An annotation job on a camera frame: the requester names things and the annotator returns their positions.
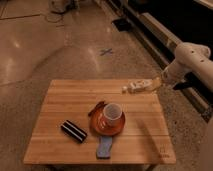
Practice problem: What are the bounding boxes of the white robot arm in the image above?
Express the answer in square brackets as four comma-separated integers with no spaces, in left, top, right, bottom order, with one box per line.
[153,42,213,92]

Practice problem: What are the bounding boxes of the white cup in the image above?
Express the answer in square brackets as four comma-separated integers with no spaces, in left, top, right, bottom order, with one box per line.
[103,103,122,126]

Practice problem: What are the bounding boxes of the black floor mat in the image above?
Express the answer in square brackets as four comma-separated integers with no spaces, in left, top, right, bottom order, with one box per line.
[112,18,131,31]

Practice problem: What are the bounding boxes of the orange round plate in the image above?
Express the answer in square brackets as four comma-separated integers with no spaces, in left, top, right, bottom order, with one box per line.
[90,108,125,136]

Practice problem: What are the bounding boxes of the blue sponge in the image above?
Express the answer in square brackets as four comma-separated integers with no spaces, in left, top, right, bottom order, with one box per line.
[96,136,112,159]

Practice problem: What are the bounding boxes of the wooden table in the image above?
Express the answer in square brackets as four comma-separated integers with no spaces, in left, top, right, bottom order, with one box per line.
[24,79,176,164]

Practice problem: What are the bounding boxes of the black white striped box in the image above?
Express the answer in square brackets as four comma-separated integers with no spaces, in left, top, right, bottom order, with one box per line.
[61,120,87,143]

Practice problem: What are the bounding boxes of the white machine base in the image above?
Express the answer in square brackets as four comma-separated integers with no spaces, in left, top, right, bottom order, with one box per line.
[48,0,77,14]

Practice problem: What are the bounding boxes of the long metal rail bench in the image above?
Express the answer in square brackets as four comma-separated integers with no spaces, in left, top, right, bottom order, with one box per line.
[96,0,213,123]

